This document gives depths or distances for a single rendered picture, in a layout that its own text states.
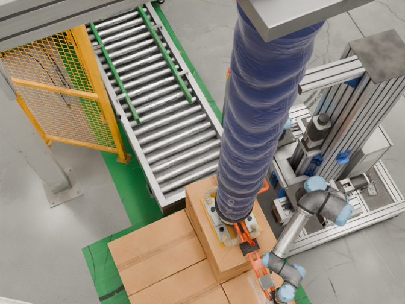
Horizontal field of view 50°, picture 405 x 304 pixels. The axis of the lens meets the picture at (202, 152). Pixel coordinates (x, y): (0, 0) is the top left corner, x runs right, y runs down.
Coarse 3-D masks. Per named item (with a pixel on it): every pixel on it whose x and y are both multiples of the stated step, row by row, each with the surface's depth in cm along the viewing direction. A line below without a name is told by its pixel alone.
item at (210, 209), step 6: (204, 198) 276; (204, 204) 274; (210, 204) 274; (204, 210) 273; (210, 210) 272; (210, 216) 271; (210, 222) 269; (216, 228) 267; (222, 228) 265; (228, 228) 268; (216, 234) 266; (222, 234) 266; (228, 234) 266; (222, 246) 263
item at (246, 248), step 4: (252, 240) 252; (240, 244) 250; (244, 244) 251; (248, 244) 251; (256, 244) 251; (240, 248) 252; (244, 248) 250; (248, 248) 250; (252, 248) 250; (256, 248) 250; (244, 252) 248; (248, 252) 249; (252, 252) 248
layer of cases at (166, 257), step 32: (160, 224) 311; (192, 224) 312; (128, 256) 301; (160, 256) 301; (192, 256) 302; (128, 288) 291; (160, 288) 292; (192, 288) 292; (224, 288) 292; (256, 288) 293
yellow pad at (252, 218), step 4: (252, 212) 272; (252, 216) 271; (244, 220) 270; (248, 220) 269; (252, 220) 270; (256, 220) 270; (248, 224) 269; (248, 228) 268; (260, 228) 268; (248, 232) 267; (260, 232) 269
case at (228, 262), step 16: (192, 192) 280; (192, 208) 282; (256, 208) 276; (208, 224) 271; (208, 240) 266; (256, 240) 267; (272, 240) 267; (208, 256) 291; (224, 256) 262; (240, 256) 262; (224, 272) 262; (240, 272) 290
